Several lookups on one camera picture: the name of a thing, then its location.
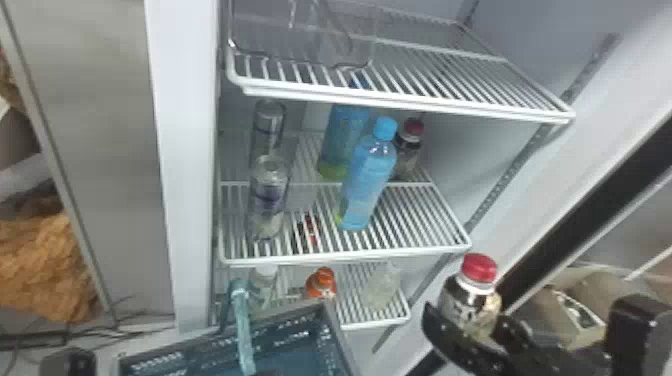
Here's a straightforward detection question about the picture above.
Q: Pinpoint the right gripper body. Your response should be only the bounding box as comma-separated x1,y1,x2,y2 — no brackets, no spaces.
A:
504,333,614,376

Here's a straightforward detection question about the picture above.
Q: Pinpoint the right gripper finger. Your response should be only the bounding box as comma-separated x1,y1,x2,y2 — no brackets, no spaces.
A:
421,302,509,376
491,312,533,350

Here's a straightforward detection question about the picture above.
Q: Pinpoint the beige bottle red cap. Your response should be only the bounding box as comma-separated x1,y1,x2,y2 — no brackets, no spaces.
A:
437,252,504,341

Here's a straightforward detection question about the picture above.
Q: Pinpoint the clear bottle orange cap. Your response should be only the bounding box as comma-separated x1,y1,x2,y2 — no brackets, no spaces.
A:
304,266,338,302

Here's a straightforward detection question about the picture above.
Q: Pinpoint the fridge door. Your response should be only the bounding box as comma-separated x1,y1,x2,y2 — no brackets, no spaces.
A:
405,112,672,376

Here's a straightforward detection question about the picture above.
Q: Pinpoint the blue basket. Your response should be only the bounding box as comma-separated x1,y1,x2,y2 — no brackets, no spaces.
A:
116,278,360,376

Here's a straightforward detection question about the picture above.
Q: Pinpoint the clear bottle white cap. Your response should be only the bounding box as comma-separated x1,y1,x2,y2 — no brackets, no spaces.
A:
247,263,281,315

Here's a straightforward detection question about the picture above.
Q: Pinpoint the dark bottle red cap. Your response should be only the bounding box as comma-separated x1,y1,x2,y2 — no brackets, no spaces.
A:
391,117,426,182

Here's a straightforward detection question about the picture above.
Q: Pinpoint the blue bottle green base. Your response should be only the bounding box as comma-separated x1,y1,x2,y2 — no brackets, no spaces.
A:
316,73,372,181

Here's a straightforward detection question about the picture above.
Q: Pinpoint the silver can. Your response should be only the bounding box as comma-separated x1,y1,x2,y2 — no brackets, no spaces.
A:
249,99,288,165
244,154,292,243

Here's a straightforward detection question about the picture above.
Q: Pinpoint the white fridge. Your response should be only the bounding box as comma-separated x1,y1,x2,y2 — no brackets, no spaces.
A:
144,0,672,376

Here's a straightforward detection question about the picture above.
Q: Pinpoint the clear box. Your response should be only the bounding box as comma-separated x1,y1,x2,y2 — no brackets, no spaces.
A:
228,0,377,71

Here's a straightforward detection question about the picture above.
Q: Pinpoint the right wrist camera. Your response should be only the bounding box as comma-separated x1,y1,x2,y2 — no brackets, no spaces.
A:
605,292,672,376

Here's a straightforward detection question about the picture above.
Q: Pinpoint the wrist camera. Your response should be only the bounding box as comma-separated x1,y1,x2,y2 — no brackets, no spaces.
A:
38,347,99,376
605,292,672,376

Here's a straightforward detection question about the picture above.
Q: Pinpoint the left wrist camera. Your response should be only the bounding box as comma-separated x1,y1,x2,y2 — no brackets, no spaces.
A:
38,347,99,376

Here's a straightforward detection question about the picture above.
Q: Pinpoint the black cable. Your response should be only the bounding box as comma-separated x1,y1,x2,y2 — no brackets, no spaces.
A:
0,296,176,354

